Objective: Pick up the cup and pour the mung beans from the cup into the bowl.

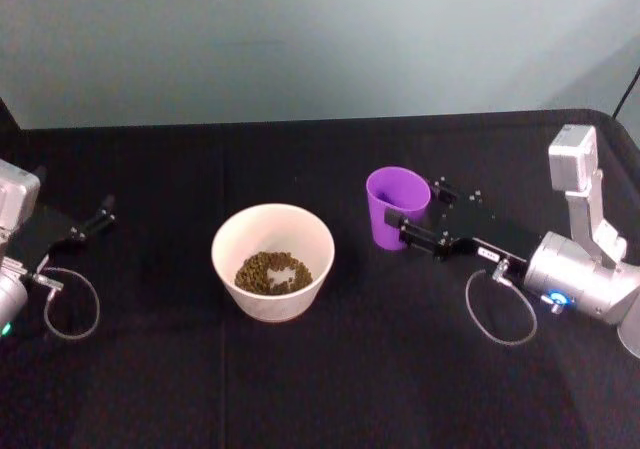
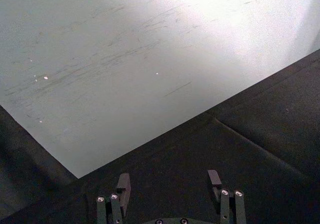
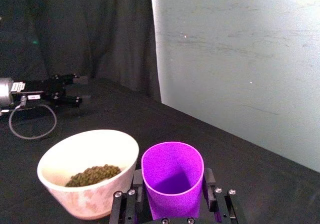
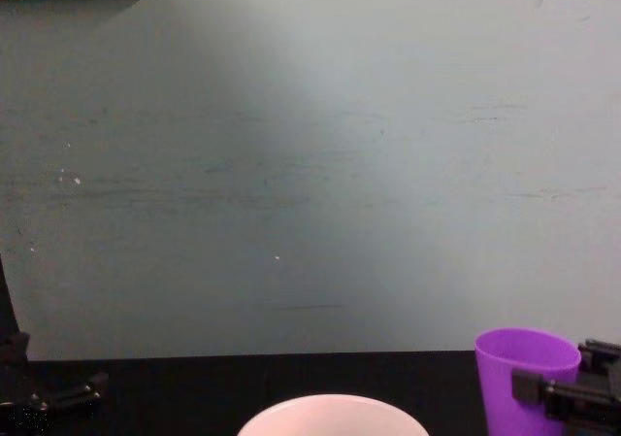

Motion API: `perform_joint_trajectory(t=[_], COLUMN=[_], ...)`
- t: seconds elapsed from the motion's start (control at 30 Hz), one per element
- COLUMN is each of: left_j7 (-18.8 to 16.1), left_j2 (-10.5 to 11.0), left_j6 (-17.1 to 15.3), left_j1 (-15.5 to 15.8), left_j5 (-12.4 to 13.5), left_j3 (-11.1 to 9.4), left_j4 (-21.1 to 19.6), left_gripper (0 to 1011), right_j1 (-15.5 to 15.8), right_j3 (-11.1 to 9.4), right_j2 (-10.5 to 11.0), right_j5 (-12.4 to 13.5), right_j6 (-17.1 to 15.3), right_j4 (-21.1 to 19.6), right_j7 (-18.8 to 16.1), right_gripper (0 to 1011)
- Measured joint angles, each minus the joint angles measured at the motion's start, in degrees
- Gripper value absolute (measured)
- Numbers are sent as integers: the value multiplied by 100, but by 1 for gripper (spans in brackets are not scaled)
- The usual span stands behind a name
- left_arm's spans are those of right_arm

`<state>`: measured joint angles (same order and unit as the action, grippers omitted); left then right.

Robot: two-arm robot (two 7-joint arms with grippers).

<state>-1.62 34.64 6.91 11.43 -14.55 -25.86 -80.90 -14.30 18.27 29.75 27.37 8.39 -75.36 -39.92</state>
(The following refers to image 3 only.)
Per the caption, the heap of green beans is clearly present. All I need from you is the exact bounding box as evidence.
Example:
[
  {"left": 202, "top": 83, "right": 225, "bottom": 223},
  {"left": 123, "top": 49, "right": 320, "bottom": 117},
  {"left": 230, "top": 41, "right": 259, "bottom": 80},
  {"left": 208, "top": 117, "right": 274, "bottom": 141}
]
[{"left": 65, "top": 164, "right": 122, "bottom": 188}]

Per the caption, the black table cloth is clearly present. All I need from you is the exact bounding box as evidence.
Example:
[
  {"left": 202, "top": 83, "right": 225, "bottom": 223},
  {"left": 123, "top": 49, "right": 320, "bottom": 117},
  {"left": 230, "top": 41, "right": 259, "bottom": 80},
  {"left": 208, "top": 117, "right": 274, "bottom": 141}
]
[{"left": 0, "top": 77, "right": 320, "bottom": 224}]

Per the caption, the pale wall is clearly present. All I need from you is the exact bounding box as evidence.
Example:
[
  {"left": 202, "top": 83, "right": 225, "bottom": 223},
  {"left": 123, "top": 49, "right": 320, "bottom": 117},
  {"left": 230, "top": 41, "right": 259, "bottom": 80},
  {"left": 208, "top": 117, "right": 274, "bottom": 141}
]
[{"left": 149, "top": 0, "right": 320, "bottom": 174}]

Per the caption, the white ceramic bowl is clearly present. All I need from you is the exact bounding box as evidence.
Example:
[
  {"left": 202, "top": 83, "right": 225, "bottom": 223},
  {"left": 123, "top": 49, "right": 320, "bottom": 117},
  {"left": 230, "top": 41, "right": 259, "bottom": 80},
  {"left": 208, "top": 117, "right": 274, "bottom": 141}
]
[{"left": 37, "top": 129, "right": 140, "bottom": 221}]

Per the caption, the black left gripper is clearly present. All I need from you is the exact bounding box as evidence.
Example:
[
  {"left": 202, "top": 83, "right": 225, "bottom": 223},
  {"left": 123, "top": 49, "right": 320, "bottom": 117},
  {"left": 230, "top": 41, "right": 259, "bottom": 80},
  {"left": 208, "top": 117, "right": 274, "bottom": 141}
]
[{"left": 10, "top": 72, "right": 91, "bottom": 109}]

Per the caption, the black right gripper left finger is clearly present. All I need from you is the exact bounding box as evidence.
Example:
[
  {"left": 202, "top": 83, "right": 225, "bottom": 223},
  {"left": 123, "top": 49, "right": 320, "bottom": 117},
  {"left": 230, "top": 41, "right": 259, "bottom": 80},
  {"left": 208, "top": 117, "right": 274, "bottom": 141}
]
[{"left": 108, "top": 169, "right": 151, "bottom": 224}]

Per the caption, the thin dark gripper cable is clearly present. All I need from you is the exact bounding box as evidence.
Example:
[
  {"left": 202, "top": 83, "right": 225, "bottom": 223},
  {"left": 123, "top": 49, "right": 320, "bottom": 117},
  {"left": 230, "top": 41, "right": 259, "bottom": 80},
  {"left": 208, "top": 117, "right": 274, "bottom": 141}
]
[{"left": 8, "top": 96, "right": 58, "bottom": 140}]

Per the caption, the black curtain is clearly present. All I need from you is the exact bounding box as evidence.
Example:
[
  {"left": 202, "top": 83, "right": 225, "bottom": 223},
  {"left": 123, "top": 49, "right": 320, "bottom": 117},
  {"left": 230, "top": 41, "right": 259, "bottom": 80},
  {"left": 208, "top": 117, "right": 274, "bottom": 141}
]
[{"left": 0, "top": 0, "right": 162, "bottom": 102}]

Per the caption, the purple plastic cup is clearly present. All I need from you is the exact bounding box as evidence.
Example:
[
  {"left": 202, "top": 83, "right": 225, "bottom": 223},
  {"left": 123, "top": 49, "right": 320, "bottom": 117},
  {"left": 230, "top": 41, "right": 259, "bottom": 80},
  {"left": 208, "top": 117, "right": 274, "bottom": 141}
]
[{"left": 141, "top": 141, "right": 205, "bottom": 221}]

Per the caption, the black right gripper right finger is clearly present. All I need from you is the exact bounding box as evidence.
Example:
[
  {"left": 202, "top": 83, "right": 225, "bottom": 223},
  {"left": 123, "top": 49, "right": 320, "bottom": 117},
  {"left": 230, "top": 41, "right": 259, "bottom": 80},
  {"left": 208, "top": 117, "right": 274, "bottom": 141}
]
[{"left": 202, "top": 168, "right": 247, "bottom": 224}]

